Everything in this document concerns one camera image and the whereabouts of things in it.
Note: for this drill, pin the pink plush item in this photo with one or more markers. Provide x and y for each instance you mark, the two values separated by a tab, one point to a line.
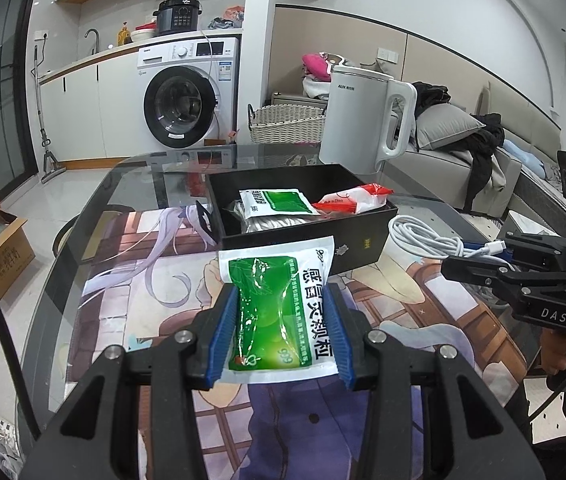
315	65

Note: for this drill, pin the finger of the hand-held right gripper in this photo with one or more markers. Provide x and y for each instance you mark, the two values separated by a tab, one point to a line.
483	272
538	252

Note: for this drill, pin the orange bag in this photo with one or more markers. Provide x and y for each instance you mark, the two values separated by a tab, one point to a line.
235	12

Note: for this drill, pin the glass sliding door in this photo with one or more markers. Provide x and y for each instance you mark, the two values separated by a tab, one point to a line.
5	85

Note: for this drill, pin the white washing machine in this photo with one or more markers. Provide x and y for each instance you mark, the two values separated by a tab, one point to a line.
178	105

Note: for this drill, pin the flat mop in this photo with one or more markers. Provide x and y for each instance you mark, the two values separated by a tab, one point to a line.
53	170

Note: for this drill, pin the black storage box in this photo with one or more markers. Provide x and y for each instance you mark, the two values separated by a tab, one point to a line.
358	247

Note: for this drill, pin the printed desk mat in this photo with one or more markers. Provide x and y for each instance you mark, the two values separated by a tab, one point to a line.
128	310

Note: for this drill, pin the black pressure cooker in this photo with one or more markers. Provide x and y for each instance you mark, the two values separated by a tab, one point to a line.
178	17

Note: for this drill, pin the white electric kettle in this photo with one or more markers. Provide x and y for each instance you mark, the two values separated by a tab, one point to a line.
353	120

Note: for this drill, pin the black garment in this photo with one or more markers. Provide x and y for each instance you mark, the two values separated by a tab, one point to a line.
430	92

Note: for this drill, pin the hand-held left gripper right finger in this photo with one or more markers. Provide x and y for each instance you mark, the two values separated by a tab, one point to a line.
338	335

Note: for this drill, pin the light blue blanket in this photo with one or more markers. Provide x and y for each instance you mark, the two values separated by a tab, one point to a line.
528	157

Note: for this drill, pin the yellow bottle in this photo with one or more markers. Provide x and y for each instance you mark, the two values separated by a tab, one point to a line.
124	36

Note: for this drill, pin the black jacket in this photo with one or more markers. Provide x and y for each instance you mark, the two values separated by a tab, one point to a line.
483	160

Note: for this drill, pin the metal faucet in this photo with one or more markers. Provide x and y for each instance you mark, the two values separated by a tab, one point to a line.
98	45

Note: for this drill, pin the white wall switch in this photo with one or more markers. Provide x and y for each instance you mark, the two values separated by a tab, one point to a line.
387	55

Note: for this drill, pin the white folded clothes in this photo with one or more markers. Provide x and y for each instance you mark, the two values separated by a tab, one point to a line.
315	87

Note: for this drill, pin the red and white packet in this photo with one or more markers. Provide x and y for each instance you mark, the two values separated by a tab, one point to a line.
358	200

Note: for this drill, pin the grey cloth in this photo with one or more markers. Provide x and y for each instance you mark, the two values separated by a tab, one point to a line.
220	23

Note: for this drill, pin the clear bag of white shoelaces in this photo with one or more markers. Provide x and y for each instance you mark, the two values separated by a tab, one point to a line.
268	224

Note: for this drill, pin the white kitchen cabinet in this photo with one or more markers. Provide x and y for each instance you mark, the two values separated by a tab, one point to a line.
98	110

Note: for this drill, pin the white wicker basket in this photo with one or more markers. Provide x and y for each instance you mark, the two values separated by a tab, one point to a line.
288	125

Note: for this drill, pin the grey pillow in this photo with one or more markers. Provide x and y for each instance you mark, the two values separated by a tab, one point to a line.
445	127

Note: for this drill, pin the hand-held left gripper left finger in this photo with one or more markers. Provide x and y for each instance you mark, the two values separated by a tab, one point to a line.
223	330

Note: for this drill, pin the green and white sachet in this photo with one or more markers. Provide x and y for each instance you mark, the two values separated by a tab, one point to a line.
278	201
283	310

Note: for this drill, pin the white bowl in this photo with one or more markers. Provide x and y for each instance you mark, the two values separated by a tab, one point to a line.
143	35

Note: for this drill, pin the grey sofa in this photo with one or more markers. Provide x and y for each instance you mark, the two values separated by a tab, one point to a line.
438	170

